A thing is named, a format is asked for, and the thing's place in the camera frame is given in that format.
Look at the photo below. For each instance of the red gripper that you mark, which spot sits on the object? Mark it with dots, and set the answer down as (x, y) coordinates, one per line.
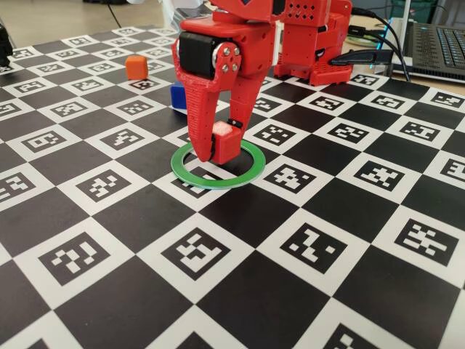
(237, 78)

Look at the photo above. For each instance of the black white marker mat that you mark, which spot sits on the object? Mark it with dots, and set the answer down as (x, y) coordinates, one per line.
(109, 218)

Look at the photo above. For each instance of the red cube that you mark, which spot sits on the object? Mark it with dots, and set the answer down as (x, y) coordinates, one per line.
(229, 147)

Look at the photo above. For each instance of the black object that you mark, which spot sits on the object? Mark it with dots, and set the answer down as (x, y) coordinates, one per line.
(4, 47)

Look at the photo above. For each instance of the orange cube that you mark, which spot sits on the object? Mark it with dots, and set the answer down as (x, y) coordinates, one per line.
(136, 69)

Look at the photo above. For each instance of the red robot arm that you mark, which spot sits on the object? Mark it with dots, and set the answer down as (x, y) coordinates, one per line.
(301, 36)

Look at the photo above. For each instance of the blue cube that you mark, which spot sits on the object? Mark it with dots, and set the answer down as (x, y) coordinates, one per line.
(178, 98)

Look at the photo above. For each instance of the large black connector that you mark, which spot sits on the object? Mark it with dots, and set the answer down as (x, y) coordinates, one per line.
(359, 58)

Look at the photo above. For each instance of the dark laptop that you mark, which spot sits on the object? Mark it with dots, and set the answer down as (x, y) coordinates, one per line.
(436, 47)

